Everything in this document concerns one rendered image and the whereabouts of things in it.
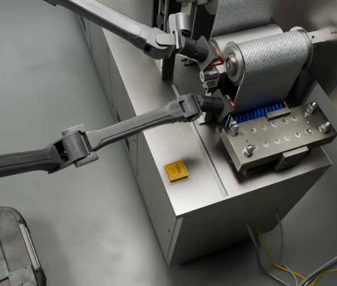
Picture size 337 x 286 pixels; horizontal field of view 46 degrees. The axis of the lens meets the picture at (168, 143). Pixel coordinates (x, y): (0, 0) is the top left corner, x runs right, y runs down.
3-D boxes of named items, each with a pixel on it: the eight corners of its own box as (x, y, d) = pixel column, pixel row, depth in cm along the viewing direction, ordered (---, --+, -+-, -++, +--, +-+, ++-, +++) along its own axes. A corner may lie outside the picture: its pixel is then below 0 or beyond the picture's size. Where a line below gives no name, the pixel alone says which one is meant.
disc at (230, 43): (220, 63, 141) (228, 32, 129) (221, 63, 141) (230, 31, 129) (237, 95, 134) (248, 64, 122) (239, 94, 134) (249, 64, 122)
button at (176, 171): (164, 167, 149) (164, 164, 147) (181, 162, 151) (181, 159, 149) (170, 183, 146) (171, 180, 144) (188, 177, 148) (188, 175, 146)
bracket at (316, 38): (301, 37, 137) (303, 32, 135) (316, 33, 138) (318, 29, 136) (309, 47, 134) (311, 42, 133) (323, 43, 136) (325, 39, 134)
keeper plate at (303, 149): (273, 167, 151) (282, 152, 142) (295, 159, 154) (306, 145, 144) (276, 172, 150) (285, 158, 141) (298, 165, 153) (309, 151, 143)
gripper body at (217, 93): (222, 122, 139) (207, 121, 134) (210, 100, 144) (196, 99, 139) (234, 111, 135) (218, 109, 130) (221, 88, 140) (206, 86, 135)
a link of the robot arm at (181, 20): (151, 58, 121) (156, 44, 112) (148, 24, 124) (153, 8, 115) (189, 59, 123) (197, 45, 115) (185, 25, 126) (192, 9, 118)
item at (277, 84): (228, 117, 148) (239, 85, 133) (282, 101, 154) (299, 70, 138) (228, 117, 148) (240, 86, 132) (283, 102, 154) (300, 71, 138)
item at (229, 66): (225, 76, 135) (220, 55, 134) (230, 75, 136) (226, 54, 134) (235, 76, 128) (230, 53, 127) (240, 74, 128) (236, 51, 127)
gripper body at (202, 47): (205, 73, 125) (189, 67, 120) (193, 51, 130) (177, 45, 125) (219, 58, 121) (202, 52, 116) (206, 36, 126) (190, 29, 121)
